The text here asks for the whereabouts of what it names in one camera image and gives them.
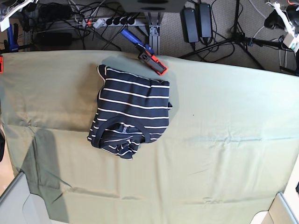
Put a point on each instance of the black power adapter left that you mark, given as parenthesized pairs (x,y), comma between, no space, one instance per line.
(189,25)

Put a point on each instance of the black power adapter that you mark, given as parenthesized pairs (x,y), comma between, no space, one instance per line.
(189,25)
(205,20)

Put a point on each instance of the blue orange bar clamp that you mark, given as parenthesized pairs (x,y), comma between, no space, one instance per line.
(146,54)

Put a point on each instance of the orange clamp pad far left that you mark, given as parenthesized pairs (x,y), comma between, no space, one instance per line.
(1,64)

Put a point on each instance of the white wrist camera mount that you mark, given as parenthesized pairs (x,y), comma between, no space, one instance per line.
(9,7)
(291,40)

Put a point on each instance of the black tripod stand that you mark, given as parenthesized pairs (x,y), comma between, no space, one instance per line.
(238,38)

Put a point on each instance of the light green table cloth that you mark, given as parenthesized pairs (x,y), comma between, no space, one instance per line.
(231,145)

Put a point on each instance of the grey box at top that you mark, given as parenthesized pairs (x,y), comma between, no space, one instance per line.
(169,6)

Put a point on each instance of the grey plastic bin left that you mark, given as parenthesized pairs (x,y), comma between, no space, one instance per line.
(19,206)

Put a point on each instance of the beige plastic bin right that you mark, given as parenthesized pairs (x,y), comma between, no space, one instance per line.
(279,213)

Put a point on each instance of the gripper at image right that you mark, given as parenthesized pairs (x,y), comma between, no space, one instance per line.
(274,21)

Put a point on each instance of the aluminium frame post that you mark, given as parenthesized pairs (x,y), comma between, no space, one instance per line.
(154,22)

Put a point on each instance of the white power strip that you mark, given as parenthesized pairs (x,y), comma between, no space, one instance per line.
(98,22)

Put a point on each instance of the black flat box on floor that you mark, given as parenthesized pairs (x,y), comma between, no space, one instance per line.
(54,39)

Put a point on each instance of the navy white striped T-shirt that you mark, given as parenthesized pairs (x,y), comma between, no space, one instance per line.
(131,110)

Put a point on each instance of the black power adapter right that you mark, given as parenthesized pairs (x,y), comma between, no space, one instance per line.
(205,20)

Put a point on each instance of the blue clamp at left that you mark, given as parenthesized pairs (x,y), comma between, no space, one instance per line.
(11,44)

